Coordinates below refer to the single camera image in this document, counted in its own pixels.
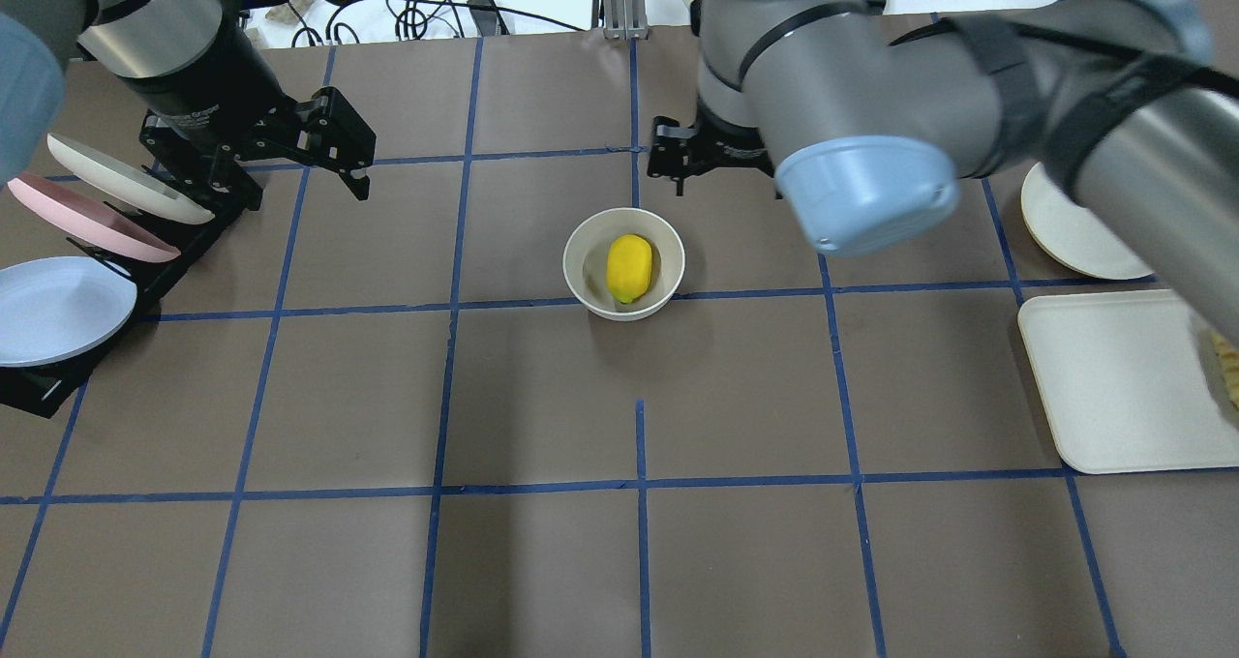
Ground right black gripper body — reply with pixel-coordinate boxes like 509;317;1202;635
685;107;774;183

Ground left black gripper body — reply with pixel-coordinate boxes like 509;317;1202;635
138;83;304;165

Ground yellow lemon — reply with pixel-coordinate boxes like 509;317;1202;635
605;234;653;305

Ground white bowl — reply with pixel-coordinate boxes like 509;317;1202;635
561;207;686;322

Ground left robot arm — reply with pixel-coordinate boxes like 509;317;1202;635
2;0;377;209

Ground cream plate in rack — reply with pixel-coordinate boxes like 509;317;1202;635
45;134;214;226

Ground pink plate in rack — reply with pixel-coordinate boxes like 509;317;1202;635
6;173;181;264

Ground blue plate in rack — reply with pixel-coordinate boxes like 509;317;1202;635
1;257;138;369

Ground black dish rack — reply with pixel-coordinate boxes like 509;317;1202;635
1;167;243;418

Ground cream round plate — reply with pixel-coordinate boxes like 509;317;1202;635
1018;164;1152;283

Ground white rectangular tray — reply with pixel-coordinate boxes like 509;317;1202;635
1017;290;1238;475

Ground black cables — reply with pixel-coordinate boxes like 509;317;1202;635
242;0;587;50

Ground aluminium frame post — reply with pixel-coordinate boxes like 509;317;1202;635
592;0;650;41

